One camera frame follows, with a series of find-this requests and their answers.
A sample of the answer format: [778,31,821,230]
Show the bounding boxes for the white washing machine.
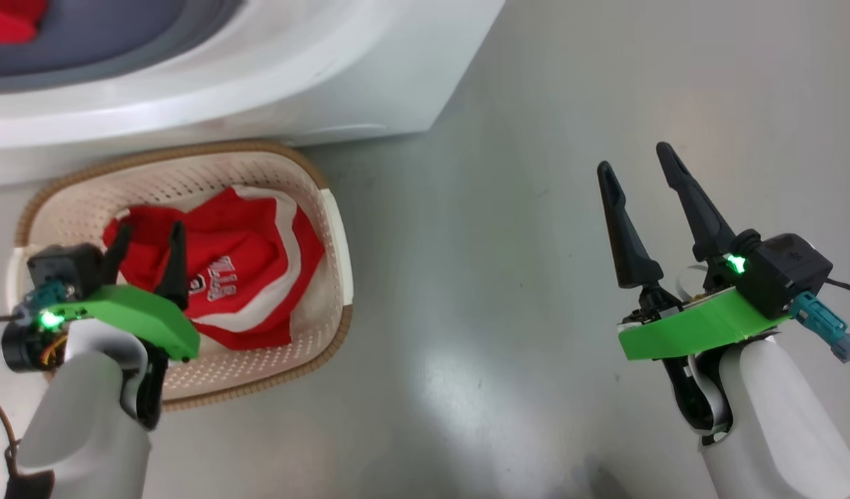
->
[0,0,506,189]

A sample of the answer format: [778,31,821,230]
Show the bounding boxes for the teal right camera connector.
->
[788,291,850,363]

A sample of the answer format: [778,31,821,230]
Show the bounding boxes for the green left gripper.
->
[44,220,202,363]

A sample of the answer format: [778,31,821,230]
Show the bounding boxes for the red jersey with white trim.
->
[103,186,326,351]

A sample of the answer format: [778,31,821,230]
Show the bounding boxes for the cream perforated laundry basket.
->
[7,141,355,411]

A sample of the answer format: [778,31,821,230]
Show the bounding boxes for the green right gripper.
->
[596,141,790,362]

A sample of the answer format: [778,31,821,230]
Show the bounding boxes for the grey rubber door seal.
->
[0,0,245,96]

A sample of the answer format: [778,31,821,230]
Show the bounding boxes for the teal left camera connector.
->
[23,279,76,316]

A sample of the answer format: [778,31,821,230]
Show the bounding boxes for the teal camera connector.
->
[788,291,850,363]
[23,279,76,316]

